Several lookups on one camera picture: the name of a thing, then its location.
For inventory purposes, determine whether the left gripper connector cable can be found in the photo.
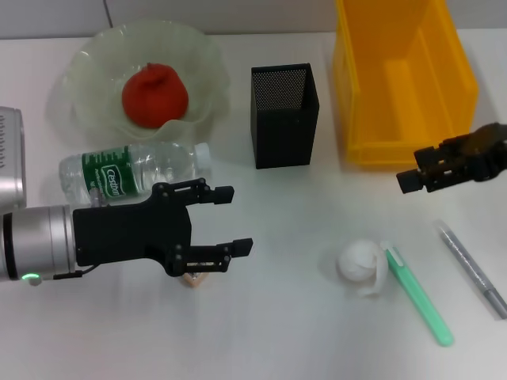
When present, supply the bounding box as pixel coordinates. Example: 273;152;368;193
89;188;111;209

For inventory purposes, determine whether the clear green-label water bottle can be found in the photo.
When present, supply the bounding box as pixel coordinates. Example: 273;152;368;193
58;142;212;207

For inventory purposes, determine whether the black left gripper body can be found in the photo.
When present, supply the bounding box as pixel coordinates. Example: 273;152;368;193
73;184;195;278

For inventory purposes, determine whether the beige eraser with barcode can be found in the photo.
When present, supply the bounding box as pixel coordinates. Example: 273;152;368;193
180;271;209;290

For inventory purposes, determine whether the green pen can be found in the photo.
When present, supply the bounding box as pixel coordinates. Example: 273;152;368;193
379;240;456;348

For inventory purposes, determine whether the silver pen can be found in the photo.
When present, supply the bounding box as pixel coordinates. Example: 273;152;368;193
435;220;507;320

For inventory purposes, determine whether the black mesh pen holder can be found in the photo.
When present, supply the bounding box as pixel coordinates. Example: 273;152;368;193
250;63;321;170

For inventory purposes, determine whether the pale green glass fruit plate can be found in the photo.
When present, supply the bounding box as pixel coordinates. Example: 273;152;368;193
51;22;231;142

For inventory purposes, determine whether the yellow plastic bin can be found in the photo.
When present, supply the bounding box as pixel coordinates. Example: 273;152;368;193
331;0;480;167

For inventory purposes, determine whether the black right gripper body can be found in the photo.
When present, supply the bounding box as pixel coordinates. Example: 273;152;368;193
467;123;507;183

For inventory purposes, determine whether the white paper ball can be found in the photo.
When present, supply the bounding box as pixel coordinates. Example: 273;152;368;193
336;239;391;298

